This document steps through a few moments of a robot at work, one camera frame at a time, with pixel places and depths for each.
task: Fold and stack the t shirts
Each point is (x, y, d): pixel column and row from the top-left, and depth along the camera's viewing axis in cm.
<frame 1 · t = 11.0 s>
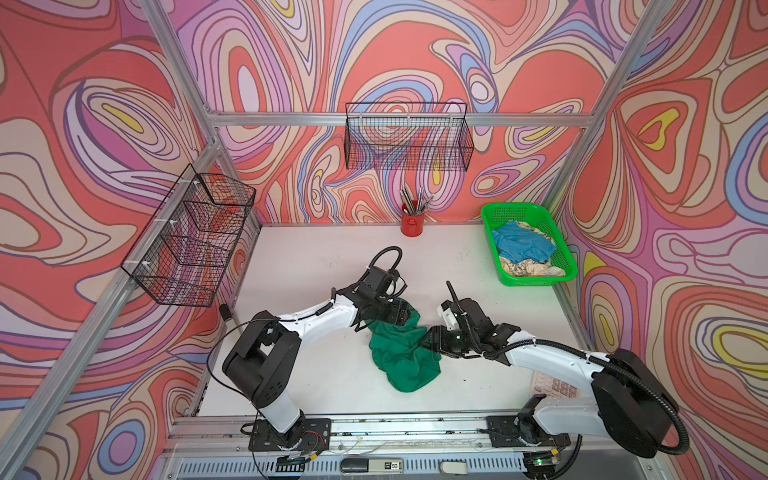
left hand: (406, 311, 88), fingers open
right hand: (429, 351, 83), fingers open
green plastic basket: (535, 215, 117), point 7 cm above the table
green t shirt: (400, 352, 84), point 6 cm above the table
red utensil cup: (411, 225, 114), point 7 cm above the table
teal blue t shirt: (515, 244, 110), point 5 cm above the table
beige patterned t shirt: (532, 268, 103), point 5 cm above the table

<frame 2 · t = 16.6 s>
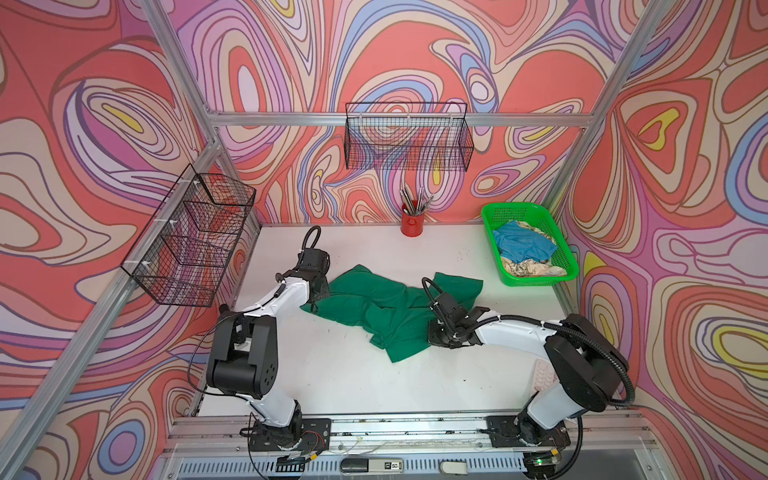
left hand: (319, 288, 94), fingers closed
right hand: (434, 344, 90), fingers closed
green t shirt: (395, 316, 94), point 3 cm above the table
the other named things where they were.

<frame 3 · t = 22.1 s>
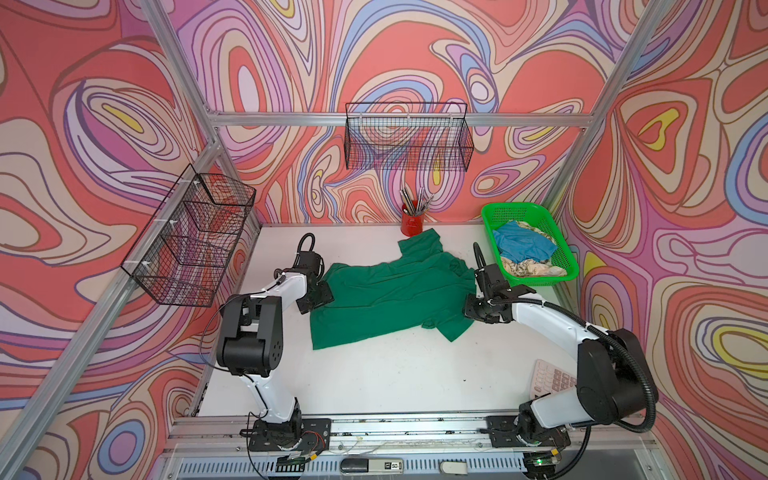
left hand: (326, 297, 97), fingers open
right hand: (471, 317, 90), fingers open
green t shirt: (424, 284, 104), on the table
the other named things where they were.

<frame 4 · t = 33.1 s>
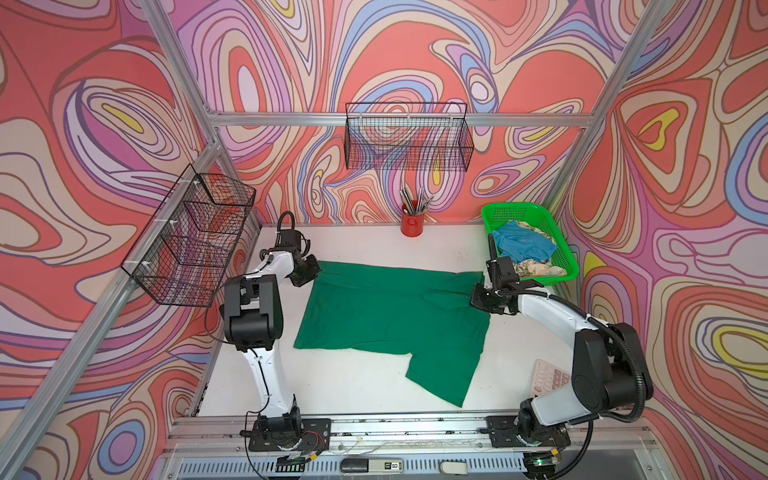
left hand: (321, 269, 102), fingers closed
right hand: (477, 306, 92), fingers closed
green t shirt: (392, 311, 97), on the table
the other named things where they were.

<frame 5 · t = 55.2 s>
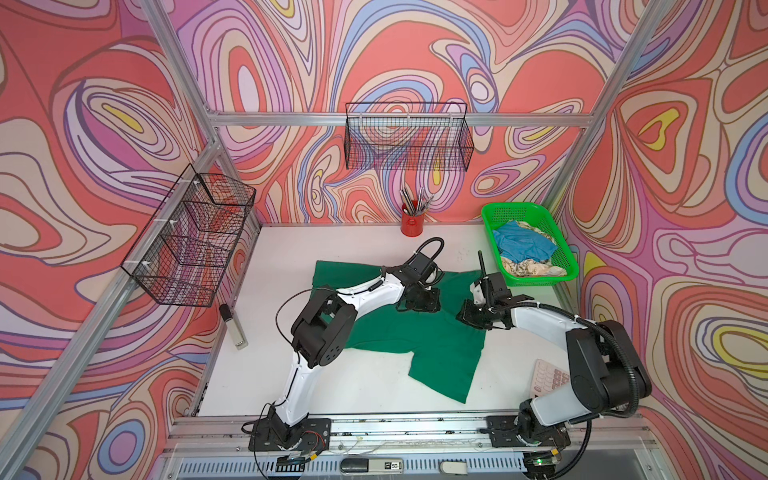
left hand: (444, 306, 90), fingers open
right hand: (462, 323, 92), fingers closed
grey marker pen: (234, 327, 90), point 4 cm above the table
